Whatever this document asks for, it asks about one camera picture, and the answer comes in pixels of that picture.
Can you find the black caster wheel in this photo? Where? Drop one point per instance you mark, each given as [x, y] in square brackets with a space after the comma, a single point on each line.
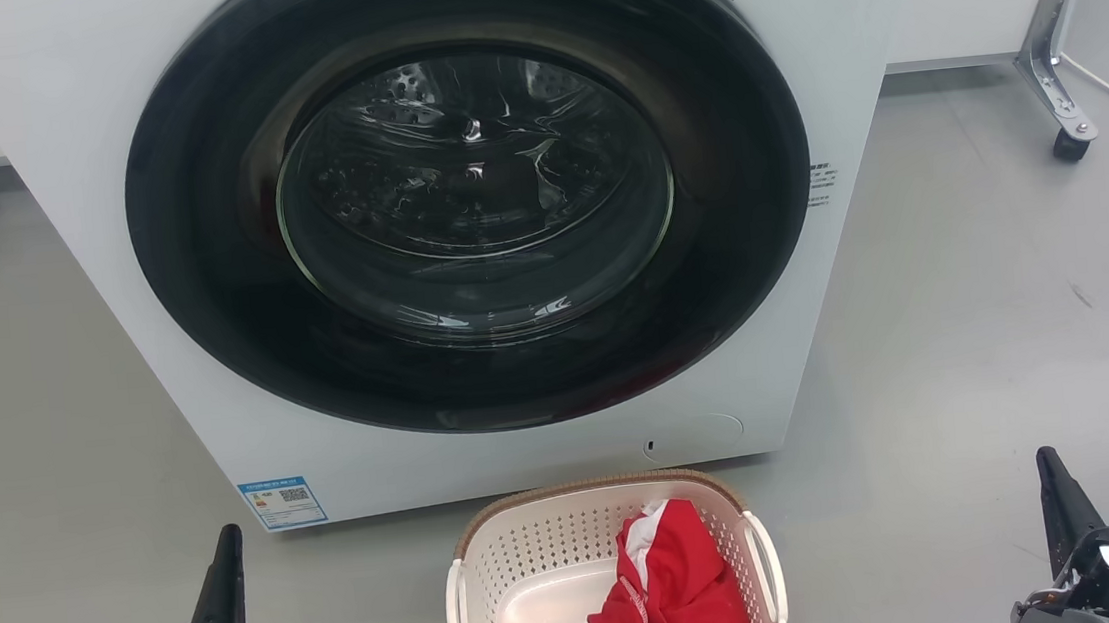
[1069, 144]

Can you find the white front-load washing machine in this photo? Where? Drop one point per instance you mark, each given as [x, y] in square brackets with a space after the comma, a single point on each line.
[82, 192]

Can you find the angled silver metal leg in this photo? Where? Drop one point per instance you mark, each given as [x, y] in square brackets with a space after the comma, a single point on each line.
[1048, 47]

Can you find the blue energy label sticker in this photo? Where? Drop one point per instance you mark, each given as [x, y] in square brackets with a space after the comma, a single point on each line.
[285, 503]

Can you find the cream perforated laundry basket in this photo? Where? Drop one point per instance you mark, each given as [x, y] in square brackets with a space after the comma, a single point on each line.
[536, 564]

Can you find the red and white garment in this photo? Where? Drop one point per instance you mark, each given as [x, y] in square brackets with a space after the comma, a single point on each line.
[679, 592]

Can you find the black round washer door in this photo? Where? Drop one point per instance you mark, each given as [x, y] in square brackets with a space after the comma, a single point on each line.
[211, 281]

